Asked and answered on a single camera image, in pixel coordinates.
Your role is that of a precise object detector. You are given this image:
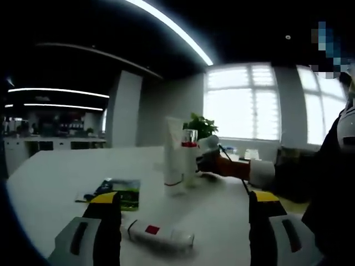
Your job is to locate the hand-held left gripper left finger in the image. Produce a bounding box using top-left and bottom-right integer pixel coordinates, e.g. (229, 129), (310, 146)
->
(47, 190), (123, 266)

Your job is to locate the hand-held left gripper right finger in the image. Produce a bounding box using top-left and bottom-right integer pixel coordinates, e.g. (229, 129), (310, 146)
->
(248, 190), (324, 266)

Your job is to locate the white skincare bottle red ring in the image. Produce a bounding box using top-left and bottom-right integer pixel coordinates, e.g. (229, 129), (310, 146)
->
(181, 129), (199, 189)

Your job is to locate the green skincare sachet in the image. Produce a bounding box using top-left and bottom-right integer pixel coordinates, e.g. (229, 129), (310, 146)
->
(109, 179), (141, 213)

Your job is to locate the white skincare tube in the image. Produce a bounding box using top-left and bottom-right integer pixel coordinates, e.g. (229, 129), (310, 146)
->
(163, 116), (185, 197)

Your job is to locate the white skincare bottle red label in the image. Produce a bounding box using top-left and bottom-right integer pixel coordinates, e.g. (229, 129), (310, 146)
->
(120, 219), (195, 249)

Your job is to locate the person's right hand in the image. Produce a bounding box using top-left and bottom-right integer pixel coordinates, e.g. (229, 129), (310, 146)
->
(195, 154), (250, 178)

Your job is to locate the potted green plant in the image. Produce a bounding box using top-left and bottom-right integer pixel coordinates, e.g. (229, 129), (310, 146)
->
(182, 112), (219, 145)

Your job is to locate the white box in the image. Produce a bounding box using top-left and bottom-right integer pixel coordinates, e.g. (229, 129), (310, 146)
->
(244, 149), (261, 161)

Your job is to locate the large window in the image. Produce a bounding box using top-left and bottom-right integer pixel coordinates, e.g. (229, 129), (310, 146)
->
(296, 65), (347, 146)
(204, 65), (282, 141)

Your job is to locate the white workbench row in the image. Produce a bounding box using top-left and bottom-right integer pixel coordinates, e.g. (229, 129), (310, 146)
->
(4, 132), (108, 172)

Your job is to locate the long ceiling light strip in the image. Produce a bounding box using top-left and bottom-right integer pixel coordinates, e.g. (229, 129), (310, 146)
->
(124, 0), (214, 67)

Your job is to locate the white chest device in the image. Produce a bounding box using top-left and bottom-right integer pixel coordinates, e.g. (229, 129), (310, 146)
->
(331, 106), (355, 147)

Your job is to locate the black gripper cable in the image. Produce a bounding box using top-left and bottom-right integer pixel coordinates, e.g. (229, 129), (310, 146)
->
(219, 144), (250, 195)

